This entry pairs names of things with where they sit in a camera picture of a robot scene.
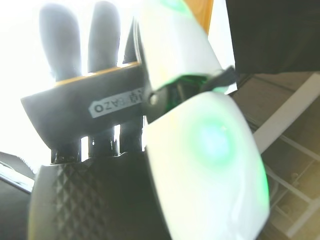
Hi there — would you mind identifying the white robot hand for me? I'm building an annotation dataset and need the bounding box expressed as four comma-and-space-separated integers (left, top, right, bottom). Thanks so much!
28, 0, 271, 240

